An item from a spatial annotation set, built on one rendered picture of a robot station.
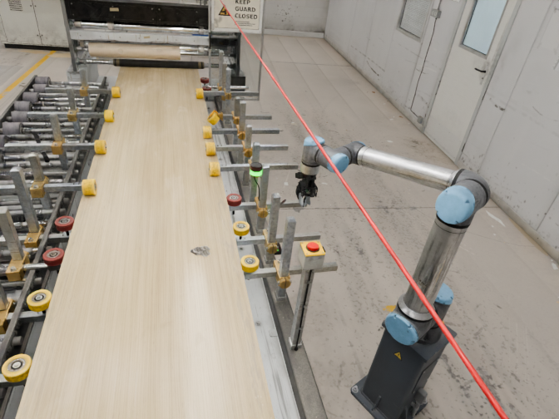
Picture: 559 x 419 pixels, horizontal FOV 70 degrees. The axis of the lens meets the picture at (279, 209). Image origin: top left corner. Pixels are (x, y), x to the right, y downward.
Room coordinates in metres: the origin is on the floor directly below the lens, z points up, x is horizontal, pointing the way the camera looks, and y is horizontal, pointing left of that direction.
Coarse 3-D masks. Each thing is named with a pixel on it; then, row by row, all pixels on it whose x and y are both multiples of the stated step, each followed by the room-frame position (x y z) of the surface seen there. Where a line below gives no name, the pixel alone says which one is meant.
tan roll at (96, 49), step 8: (80, 48) 3.65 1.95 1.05; (88, 48) 3.64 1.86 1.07; (96, 48) 3.66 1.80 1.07; (104, 48) 3.68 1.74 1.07; (112, 48) 3.70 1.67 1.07; (120, 48) 3.72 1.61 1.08; (128, 48) 3.74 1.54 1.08; (136, 48) 3.76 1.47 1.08; (144, 48) 3.79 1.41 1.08; (152, 48) 3.81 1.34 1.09; (160, 48) 3.83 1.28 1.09; (168, 48) 3.85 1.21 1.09; (176, 48) 3.88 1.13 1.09; (96, 56) 3.67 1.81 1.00; (104, 56) 3.69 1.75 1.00; (112, 56) 3.70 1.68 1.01; (120, 56) 3.72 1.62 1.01; (128, 56) 3.74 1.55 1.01; (136, 56) 3.76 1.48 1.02; (144, 56) 3.78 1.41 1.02; (152, 56) 3.80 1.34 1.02; (160, 56) 3.81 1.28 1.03; (168, 56) 3.84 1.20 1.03; (176, 56) 3.86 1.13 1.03; (208, 56) 4.00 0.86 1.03
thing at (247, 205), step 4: (280, 200) 1.86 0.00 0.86; (288, 200) 1.87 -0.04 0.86; (292, 200) 1.87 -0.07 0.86; (296, 200) 1.88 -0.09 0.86; (244, 204) 1.78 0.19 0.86; (248, 204) 1.79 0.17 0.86; (252, 204) 1.79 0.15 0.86; (268, 204) 1.81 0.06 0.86; (284, 204) 1.84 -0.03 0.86; (288, 204) 1.84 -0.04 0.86; (292, 204) 1.85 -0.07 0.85; (296, 204) 1.86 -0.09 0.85; (232, 208) 1.75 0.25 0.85; (236, 208) 1.76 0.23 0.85; (240, 208) 1.76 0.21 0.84; (244, 208) 1.77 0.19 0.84; (248, 208) 1.78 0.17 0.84; (252, 208) 1.78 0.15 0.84; (268, 208) 1.81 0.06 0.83
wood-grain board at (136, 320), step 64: (128, 128) 2.46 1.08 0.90; (192, 128) 2.58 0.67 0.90; (128, 192) 1.71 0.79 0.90; (192, 192) 1.78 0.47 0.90; (64, 256) 1.19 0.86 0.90; (128, 256) 1.24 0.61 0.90; (192, 256) 1.28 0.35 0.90; (64, 320) 0.88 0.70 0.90; (128, 320) 0.91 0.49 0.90; (192, 320) 0.95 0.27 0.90; (64, 384) 0.65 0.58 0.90; (128, 384) 0.68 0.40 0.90; (192, 384) 0.70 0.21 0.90; (256, 384) 0.73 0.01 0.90
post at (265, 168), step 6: (264, 168) 1.75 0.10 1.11; (264, 174) 1.75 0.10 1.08; (264, 180) 1.75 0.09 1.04; (264, 186) 1.76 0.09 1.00; (264, 192) 1.76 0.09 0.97; (264, 198) 1.76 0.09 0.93; (264, 204) 1.76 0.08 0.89; (258, 216) 1.76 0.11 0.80; (258, 222) 1.75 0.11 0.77; (264, 222) 1.76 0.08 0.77; (258, 228) 1.75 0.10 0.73
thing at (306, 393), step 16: (224, 112) 3.43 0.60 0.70; (240, 176) 2.34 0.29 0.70; (240, 192) 2.19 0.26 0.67; (256, 224) 1.82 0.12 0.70; (256, 256) 1.63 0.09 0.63; (272, 288) 1.34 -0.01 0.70; (272, 304) 1.26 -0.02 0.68; (288, 304) 1.25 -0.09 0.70; (288, 320) 1.16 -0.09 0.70; (288, 336) 1.08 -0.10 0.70; (288, 352) 1.00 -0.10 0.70; (304, 352) 1.01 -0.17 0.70; (288, 368) 0.96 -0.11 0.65; (304, 368) 0.94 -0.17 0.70; (304, 384) 0.87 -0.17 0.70; (304, 400) 0.81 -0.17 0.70; (320, 400) 0.82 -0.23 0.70; (304, 416) 0.76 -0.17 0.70; (320, 416) 0.76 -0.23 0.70
